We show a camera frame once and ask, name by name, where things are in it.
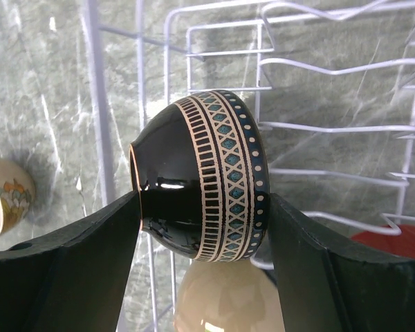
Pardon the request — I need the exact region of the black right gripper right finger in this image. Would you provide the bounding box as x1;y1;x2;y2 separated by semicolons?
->
268;194;415;331

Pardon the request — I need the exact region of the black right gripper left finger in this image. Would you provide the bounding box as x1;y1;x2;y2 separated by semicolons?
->
0;193;140;331

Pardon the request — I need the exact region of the plain beige bowl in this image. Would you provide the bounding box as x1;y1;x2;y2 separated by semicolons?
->
174;261;284;332

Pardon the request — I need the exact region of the cream floral bowl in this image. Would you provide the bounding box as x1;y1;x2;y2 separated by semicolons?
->
0;158;35;236

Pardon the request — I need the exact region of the black patterned bowl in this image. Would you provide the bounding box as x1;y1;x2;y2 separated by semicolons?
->
129;90;270;262

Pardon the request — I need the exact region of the red floral bowl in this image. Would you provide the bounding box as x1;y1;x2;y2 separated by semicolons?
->
351;224;415;259

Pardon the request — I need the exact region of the white wire dish rack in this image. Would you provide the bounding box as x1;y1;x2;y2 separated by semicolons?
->
81;0;415;332

